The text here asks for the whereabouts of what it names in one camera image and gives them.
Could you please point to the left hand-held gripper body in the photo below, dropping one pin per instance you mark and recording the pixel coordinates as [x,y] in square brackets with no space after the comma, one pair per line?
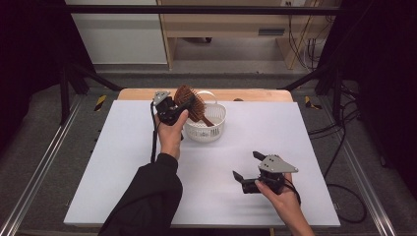
[165,109]

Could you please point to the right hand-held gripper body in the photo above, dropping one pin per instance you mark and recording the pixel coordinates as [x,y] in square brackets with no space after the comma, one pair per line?
[277,165]

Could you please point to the brown wooden hairbrush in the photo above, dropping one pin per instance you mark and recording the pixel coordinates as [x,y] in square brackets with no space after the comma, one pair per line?
[196,109]

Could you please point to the white plastic basket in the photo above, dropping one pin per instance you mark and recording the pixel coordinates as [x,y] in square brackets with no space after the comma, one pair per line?
[209,132]

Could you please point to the person's left hand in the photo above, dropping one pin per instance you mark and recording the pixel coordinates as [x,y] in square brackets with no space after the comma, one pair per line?
[169,139]

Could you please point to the person's right hand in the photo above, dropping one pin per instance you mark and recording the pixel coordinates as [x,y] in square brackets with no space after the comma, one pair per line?
[285,200]

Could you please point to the yellow black tape strip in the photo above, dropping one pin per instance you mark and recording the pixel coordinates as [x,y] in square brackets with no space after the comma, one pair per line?
[309,103]
[100,103]

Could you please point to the white cabinet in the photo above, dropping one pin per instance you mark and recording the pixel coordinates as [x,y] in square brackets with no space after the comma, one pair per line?
[121,36]

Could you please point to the light wooden desk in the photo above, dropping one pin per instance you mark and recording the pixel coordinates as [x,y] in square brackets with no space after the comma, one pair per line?
[223,24]

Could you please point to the black metal stand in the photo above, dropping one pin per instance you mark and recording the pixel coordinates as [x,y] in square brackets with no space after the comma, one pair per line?
[64,95]
[337,95]

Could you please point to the black curtain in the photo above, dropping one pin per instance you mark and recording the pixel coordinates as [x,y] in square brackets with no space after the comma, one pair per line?
[383,82]
[29,59]

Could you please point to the aluminium floor rail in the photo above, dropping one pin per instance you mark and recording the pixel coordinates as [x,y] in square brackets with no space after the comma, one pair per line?
[364,183]
[42,164]

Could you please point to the black horizontal frame bar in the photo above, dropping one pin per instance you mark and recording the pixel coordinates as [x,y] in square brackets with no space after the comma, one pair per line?
[196,9]

